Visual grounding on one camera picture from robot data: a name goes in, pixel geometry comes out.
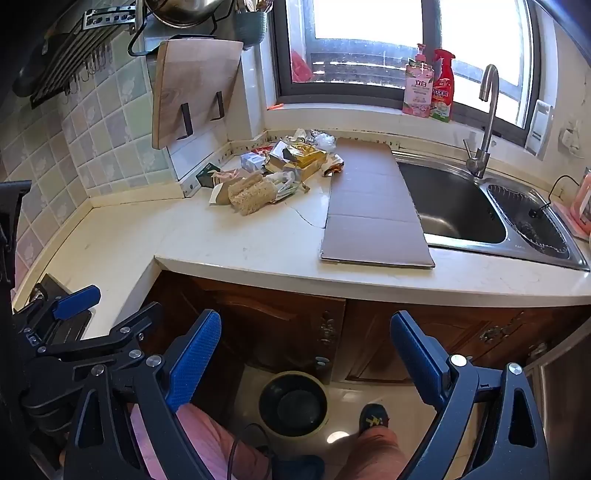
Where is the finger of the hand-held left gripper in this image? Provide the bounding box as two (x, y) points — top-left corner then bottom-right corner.
(18, 285), (102, 344)
(44, 302), (164, 366)

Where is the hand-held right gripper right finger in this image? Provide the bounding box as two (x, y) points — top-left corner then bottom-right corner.
(390, 310), (552, 480)

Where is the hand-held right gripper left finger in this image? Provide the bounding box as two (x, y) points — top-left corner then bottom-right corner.
(64, 308), (222, 480)

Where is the round trash bin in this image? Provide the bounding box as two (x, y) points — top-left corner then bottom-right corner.
(259, 371), (329, 438)

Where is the green kraft paper bag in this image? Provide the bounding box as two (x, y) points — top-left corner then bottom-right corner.
(196, 161), (236, 206)

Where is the yellow foil packet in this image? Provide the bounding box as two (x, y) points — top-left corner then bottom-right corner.
(268, 141), (326, 178)

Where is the wooden cabinet drawer front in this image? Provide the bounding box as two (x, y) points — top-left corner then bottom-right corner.
(344, 298), (578, 384)

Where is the dark shoe with yellow mark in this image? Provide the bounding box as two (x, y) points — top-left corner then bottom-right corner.
(359, 403), (391, 437)

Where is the person's right leg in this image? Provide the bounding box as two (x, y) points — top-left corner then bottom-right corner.
(332, 425), (430, 480)

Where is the blue slipper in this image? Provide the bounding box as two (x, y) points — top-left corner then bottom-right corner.
(272, 455), (326, 480)

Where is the steel sink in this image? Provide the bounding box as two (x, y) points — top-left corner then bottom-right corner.
(392, 150), (591, 271)

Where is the brown cardboard sheet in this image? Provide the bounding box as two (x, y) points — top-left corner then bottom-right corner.
(320, 137), (436, 268)

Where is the beige loofah scrubber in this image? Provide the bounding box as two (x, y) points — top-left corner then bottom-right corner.
(228, 173), (278, 216)

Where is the white plastic packet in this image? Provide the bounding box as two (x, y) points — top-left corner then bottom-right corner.
(268, 171), (297, 204)

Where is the pink container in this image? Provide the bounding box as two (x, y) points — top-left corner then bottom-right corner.
(554, 168), (591, 241)

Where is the steel faucet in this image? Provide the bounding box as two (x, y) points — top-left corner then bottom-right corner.
(463, 64), (501, 180)

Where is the black pan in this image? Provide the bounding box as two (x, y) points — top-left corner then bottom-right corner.
(11, 34), (51, 97)

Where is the crumpled silver foil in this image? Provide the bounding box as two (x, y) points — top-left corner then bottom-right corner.
(308, 130), (338, 151)

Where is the wooden cutting board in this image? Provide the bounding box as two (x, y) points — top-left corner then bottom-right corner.
(151, 39), (245, 151)

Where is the red spray bottle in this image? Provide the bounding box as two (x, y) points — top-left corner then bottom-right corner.
(430, 48), (457, 123)

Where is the pink soap bottle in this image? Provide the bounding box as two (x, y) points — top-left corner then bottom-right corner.
(402, 44), (435, 120)

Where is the steel pot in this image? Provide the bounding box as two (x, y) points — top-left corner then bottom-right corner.
(143, 0), (236, 28)

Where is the red bag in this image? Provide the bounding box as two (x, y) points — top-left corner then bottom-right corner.
(291, 51), (315, 83)

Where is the green utensil holder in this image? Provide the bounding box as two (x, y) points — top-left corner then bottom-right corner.
(231, 0), (269, 49)

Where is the window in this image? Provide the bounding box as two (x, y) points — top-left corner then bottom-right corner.
(270, 0), (541, 134)

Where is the thin black cord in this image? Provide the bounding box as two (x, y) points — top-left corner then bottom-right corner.
(228, 422), (278, 480)

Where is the black cable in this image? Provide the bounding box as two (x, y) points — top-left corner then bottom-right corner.
(531, 175), (578, 217)

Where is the dark metal wall rack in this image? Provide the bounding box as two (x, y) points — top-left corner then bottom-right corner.
(30, 9), (139, 109)

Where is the small white wall socket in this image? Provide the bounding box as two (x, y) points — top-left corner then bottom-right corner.
(561, 122), (585, 153)

